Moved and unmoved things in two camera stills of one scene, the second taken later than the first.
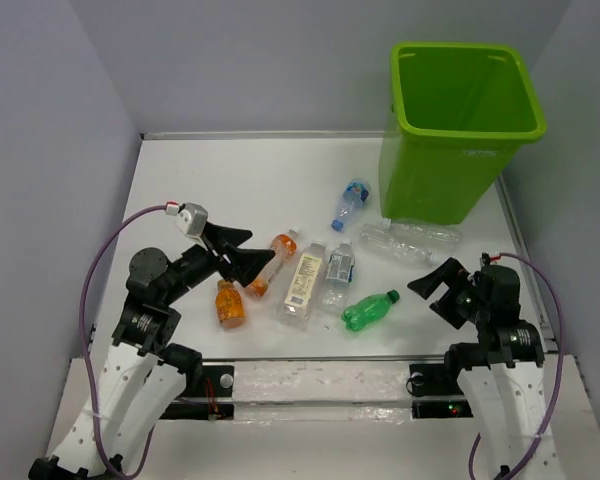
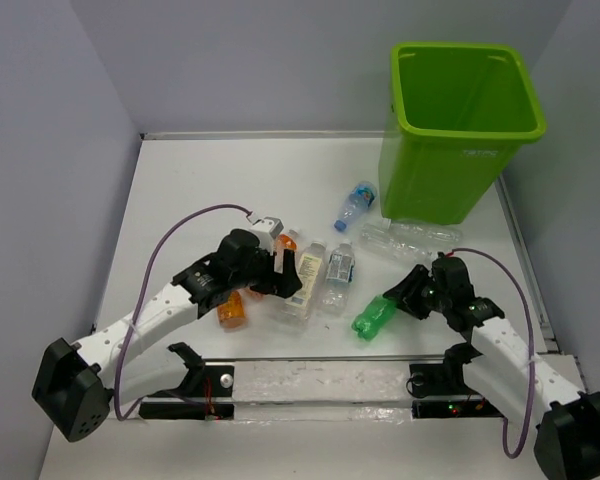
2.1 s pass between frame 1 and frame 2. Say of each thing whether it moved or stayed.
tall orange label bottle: stayed
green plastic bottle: moved
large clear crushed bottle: stayed
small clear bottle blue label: stayed
